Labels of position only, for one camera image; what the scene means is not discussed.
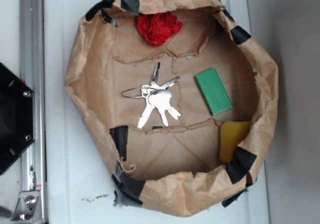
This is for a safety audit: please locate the silver key bunch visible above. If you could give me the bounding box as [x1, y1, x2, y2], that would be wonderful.
[121, 61, 181, 129]

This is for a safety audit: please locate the green rectangular block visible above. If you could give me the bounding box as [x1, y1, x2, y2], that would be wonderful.
[195, 68, 233, 115]

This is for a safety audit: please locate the brown paper bag bin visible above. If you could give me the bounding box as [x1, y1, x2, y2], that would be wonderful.
[65, 0, 279, 217]

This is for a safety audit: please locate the red crumpled paper ball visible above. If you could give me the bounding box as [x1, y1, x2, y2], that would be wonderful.
[137, 11, 183, 46]

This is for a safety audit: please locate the yellow sponge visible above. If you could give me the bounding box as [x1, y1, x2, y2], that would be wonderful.
[219, 121, 251, 163]

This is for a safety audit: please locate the aluminium frame rail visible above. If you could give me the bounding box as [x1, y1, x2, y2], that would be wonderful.
[19, 0, 49, 224]

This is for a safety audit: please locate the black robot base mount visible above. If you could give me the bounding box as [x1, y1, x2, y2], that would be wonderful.
[0, 64, 34, 175]

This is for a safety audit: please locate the metal corner bracket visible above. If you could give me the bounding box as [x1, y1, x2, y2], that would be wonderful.
[10, 191, 42, 224]

